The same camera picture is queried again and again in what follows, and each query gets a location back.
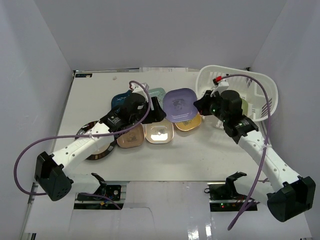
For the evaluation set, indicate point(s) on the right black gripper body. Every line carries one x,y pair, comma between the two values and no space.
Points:
212,105

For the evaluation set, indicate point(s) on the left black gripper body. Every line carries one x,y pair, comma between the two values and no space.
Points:
155,113

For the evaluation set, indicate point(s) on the green square plate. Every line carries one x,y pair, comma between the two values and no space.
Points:
245,107

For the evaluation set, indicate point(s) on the purple square plate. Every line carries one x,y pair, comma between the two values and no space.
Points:
179,106

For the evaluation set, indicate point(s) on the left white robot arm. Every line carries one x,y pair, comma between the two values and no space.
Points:
54,172

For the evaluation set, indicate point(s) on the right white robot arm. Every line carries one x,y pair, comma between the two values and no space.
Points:
287,194

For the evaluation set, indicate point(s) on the yellow square plate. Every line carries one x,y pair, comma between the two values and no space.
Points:
189,124

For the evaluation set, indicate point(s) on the cream square plate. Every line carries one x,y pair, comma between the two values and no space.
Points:
159,132

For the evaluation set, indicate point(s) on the dark blue leaf plate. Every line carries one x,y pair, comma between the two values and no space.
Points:
119,99

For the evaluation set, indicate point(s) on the light green rectangular plate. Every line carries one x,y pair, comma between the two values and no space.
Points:
159,93

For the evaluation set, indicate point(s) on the brown square plate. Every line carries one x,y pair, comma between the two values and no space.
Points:
133,138

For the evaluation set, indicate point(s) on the white plastic dish basket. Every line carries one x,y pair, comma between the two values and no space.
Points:
259,90

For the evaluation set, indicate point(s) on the papers at table back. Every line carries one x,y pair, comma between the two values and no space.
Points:
163,69

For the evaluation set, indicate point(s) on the round dark mirrored plate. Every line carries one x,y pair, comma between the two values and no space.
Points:
101,152

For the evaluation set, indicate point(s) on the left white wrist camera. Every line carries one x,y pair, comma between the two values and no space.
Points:
137,89

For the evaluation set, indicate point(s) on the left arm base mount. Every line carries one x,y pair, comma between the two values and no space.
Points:
111,197

